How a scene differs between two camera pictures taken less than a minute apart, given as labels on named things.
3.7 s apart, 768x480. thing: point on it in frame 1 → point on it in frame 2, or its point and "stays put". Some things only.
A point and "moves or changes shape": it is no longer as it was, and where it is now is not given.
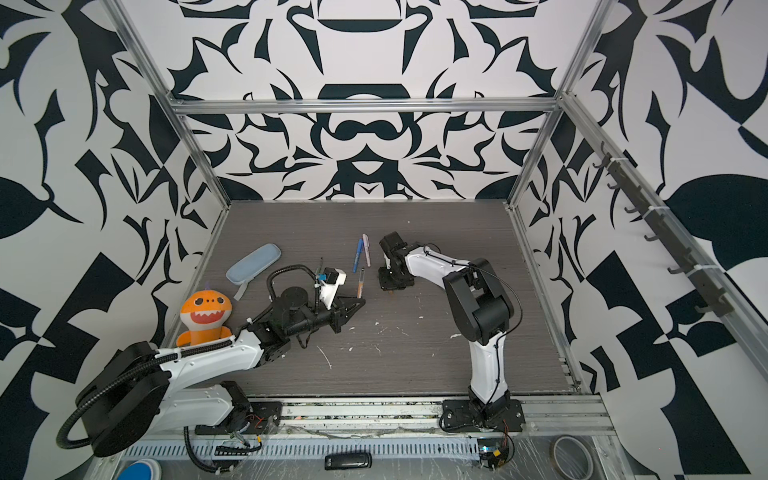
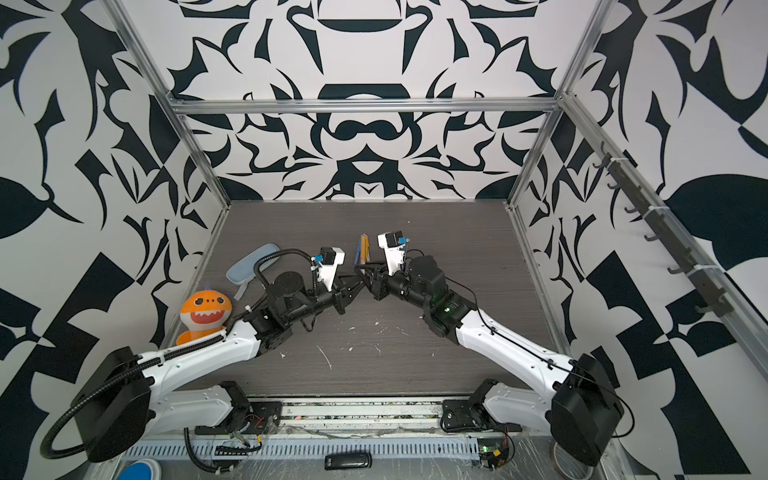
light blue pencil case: (254, 264) stays put
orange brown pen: (361, 282) moves or changes shape
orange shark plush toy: (203, 314) stays put
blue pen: (360, 247) stays put
